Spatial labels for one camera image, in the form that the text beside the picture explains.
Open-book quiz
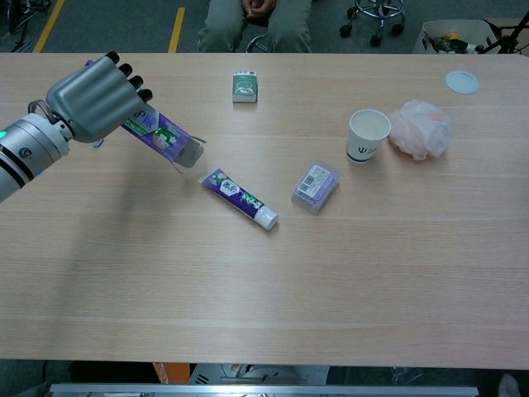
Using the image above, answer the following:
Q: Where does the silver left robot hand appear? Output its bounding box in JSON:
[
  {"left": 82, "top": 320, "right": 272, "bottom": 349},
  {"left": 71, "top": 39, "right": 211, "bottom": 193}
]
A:
[{"left": 45, "top": 50, "right": 154, "bottom": 145}]

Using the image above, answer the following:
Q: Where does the purple toothpaste carton box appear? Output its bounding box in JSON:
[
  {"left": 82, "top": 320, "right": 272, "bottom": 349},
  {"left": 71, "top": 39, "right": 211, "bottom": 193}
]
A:
[{"left": 84, "top": 60, "right": 207, "bottom": 175}]

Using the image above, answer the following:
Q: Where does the purple toothpaste tube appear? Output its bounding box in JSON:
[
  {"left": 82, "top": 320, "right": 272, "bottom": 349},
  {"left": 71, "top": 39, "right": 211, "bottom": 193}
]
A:
[{"left": 199, "top": 166, "right": 279, "bottom": 232}]

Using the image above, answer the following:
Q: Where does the orange robot base part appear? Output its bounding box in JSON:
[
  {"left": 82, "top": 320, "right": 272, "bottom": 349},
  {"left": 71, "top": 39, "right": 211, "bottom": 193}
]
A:
[{"left": 152, "top": 362, "right": 191, "bottom": 385}]

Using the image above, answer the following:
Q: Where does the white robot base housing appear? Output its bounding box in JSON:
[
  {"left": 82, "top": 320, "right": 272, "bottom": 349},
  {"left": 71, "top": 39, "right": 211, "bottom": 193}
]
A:
[{"left": 188, "top": 363, "right": 331, "bottom": 385}]

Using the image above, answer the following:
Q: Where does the green and white small box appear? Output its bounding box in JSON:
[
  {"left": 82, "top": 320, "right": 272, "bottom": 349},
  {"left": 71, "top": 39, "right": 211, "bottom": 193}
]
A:
[{"left": 231, "top": 69, "right": 260, "bottom": 104}]

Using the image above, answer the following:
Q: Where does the chrome stool under person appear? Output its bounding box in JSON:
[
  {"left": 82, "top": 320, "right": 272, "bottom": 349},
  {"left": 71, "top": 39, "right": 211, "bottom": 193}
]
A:
[{"left": 245, "top": 34, "right": 275, "bottom": 54}]

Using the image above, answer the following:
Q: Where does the seated person in khaki trousers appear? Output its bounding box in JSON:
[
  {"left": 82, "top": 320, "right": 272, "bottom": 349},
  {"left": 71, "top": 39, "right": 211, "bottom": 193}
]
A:
[{"left": 197, "top": 0, "right": 313, "bottom": 54}]

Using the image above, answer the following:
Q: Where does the clear purple soap box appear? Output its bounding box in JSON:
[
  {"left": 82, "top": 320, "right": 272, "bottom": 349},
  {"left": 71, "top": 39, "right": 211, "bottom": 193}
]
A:
[{"left": 290, "top": 160, "right": 341, "bottom": 215}]

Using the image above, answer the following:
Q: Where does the white paper cup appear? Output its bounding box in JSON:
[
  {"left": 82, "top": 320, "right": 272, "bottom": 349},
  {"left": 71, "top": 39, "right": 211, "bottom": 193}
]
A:
[{"left": 346, "top": 108, "right": 392, "bottom": 165}]

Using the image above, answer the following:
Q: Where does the chrome swivel stool base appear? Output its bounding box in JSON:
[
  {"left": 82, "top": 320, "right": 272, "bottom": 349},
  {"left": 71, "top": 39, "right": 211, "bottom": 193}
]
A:
[{"left": 339, "top": 0, "right": 407, "bottom": 48}]

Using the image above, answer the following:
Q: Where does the pink mesh bath sponge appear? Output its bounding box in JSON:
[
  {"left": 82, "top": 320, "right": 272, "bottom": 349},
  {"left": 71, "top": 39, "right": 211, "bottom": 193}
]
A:
[{"left": 388, "top": 98, "right": 453, "bottom": 161}]

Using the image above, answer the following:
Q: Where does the white bin with tools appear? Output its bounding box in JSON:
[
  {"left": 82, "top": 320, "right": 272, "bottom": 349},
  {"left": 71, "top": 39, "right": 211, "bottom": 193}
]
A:
[{"left": 412, "top": 19, "right": 510, "bottom": 55}]

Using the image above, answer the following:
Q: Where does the round grey table grommet cover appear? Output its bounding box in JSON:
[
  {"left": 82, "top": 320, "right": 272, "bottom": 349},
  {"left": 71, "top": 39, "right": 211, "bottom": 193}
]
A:
[{"left": 445, "top": 69, "right": 481, "bottom": 95}]

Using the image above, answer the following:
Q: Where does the black tripod stand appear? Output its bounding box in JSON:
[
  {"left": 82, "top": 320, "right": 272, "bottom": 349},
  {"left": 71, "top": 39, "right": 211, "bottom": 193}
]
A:
[{"left": 481, "top": 10, "right": 529, "bottom": 55}]

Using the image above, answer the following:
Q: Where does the black wheeled equipment frame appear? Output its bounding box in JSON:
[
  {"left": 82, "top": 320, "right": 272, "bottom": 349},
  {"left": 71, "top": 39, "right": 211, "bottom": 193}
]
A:
[{"left": 0, "top": 0, "right": 53, "bottom": 53}]

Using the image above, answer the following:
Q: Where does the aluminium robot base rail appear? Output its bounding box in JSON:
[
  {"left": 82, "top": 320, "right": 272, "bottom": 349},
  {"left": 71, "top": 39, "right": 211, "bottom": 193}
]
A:
[{"left": 49, "top": 382, "right": 479, "bottom": 397}]

